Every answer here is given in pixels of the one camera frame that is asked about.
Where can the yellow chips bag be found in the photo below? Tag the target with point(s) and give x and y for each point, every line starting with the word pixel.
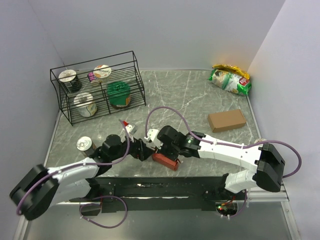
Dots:
pixel 232 69

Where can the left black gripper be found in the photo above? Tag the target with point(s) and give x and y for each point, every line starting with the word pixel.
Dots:
pixel 140 150

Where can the white cup lower shelf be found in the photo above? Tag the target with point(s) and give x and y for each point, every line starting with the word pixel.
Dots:
pixel 85 104

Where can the green chips bag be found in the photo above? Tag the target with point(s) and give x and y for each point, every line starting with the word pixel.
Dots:
pixel 230 82

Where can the red paper box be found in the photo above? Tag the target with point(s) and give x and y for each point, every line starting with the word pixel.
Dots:
pixel 163 160

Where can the brown cardboard box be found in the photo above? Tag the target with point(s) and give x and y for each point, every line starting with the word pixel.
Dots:
pixel 226 120

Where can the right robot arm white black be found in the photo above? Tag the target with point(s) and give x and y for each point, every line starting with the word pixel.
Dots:
pixel 262 165

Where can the small purple white cup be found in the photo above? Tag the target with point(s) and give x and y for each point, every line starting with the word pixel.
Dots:
pixel 91 77

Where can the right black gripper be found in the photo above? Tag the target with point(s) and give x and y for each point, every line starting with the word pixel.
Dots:
pixel 162 151

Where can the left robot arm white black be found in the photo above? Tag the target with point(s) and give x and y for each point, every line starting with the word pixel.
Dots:
pixel 43 187

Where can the white yogurt cup orange label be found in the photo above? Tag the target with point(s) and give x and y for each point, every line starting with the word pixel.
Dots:
pixel 102 73

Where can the black wire rack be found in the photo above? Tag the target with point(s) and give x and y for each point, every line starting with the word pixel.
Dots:
pixel 124 67

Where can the foil lid dark cup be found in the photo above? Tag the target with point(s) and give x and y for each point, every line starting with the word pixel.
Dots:
pixel 70 81

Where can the aluminium frame rail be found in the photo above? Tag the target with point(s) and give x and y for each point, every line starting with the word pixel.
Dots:
pixel 242 214

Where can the metal tin can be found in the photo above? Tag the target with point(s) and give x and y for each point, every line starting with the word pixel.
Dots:
pixel 86 146

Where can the green lidded jar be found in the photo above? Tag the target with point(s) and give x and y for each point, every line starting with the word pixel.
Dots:
pixel 119 94

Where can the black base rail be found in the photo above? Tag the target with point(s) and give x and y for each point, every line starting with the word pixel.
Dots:
pixel 159 193

